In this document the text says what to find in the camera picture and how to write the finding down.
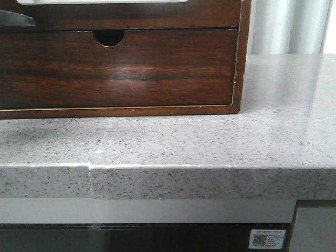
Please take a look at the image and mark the grey curtain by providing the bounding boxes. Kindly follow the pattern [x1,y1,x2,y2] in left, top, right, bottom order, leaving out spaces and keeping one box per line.
[247,1,335,55]

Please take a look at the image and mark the white QR code sticker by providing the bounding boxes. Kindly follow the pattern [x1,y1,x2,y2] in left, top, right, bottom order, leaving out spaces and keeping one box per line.
[248,229,286,249]

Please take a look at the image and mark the wooden drawer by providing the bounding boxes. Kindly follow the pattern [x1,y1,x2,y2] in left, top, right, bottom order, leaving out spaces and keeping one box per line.
[1,1,241,30]
[1,29,237,109]

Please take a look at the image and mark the dark wooden drawer cabinet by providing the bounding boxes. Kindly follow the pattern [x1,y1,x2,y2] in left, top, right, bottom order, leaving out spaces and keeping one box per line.
[1,1,251,119]

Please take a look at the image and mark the black glass built-in appliance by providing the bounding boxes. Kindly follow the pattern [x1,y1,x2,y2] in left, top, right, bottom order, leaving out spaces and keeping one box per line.
[1,223,292,251]

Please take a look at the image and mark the grey cabinet door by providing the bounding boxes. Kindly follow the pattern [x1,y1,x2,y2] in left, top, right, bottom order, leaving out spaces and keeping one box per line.
[289,200,335,251]

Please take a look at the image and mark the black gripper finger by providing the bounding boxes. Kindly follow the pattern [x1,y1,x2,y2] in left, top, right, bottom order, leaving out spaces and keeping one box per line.
[0,10,37,28]

